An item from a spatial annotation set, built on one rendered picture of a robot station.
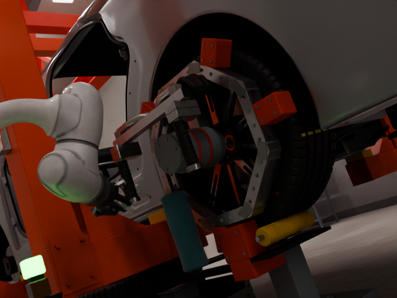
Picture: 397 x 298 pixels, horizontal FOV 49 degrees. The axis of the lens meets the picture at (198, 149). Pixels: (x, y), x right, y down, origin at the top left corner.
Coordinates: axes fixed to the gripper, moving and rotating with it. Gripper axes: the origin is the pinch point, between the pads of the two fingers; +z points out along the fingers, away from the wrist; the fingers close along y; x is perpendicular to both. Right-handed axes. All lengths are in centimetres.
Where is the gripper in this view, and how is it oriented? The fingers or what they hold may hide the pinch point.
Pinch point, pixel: (127, 206)
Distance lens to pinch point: 134.5
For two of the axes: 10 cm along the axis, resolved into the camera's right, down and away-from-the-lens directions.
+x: -6.9, -6.0, 4.1
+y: 6.8, -7.3, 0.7
